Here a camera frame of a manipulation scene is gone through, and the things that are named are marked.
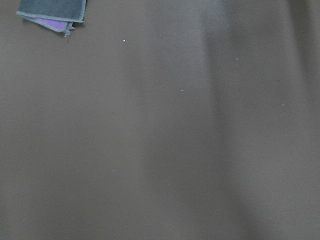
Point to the folded grey cloth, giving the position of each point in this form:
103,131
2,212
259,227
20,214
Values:
56,15

